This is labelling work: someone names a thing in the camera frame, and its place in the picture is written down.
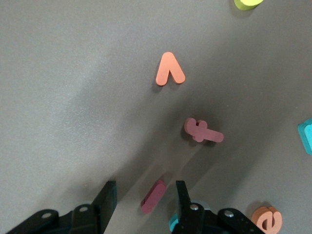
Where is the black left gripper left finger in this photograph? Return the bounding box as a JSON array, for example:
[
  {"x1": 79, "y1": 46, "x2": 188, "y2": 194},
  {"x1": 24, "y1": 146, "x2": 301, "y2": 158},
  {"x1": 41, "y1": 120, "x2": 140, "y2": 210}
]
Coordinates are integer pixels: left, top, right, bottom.
[{"x1": 72, "y1": 180, "x2": 117, "y2": 234}]

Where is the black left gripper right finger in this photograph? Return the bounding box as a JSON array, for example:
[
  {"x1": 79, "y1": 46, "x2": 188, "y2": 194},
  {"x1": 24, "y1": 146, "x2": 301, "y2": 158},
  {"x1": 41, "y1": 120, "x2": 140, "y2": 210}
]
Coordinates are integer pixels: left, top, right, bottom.
[{"x1": 172, "y1": 180, "x2": 206, "y2": 234}]

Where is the teal foam letter c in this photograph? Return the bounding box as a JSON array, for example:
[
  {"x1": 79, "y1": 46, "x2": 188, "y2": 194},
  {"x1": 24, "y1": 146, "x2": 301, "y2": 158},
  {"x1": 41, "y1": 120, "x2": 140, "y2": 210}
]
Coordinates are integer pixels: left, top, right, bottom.
[{"x1": 169, "y1": 201, "x2": 212, "y2": 234}]

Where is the dark red foam letter l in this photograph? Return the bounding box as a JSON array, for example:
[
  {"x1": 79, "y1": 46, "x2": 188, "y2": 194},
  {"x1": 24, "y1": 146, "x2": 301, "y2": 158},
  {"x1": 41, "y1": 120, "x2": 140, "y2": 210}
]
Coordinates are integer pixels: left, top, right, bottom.
[{"x1": 140, "y1": 179, "x2": 167, "y2": 215}]

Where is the orange foam letter e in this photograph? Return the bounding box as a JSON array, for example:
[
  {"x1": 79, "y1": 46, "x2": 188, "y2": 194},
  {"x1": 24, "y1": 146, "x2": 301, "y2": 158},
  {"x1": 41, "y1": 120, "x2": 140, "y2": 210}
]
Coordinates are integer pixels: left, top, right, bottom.
[{"x1": 251, "y1": 206, "x2": 283, "y2": 234}]

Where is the dark red foam letter f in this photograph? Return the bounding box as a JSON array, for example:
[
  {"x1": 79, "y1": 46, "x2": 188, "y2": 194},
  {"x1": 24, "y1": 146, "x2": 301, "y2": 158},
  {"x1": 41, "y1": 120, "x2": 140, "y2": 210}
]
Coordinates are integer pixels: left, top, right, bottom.
[{"x1": 184, "y1": 117, "x2": 224, "y2": 143}]

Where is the brown table mat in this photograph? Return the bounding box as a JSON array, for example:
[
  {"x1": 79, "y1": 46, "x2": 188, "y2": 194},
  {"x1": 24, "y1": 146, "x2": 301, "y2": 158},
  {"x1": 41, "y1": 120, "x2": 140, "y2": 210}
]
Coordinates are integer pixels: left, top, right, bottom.
[{"x1": 0, "y1": 0, "x2": 312, "y2": 234}]

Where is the teal foam letter p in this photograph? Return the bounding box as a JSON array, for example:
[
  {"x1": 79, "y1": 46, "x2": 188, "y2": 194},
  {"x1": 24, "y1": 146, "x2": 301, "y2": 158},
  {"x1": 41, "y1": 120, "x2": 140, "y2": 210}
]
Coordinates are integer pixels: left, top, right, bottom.
[{"x1": 297, "y1": 117, "x2": 312, "y2": 156}]

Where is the orange foam letter v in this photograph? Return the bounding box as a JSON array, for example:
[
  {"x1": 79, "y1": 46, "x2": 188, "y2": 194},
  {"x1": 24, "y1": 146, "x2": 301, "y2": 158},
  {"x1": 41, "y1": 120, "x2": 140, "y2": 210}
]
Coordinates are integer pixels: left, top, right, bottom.
[{"x1": 156, "y1": 51, "x2": 186, "y2": 86}]

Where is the yellow foam letter u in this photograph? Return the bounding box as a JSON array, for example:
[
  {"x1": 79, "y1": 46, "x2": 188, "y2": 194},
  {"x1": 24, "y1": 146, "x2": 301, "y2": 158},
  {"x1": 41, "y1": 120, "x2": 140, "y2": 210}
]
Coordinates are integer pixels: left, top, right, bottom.
[{"x1": 233, "y1": 0, "x2": 265, "y2": 11}]

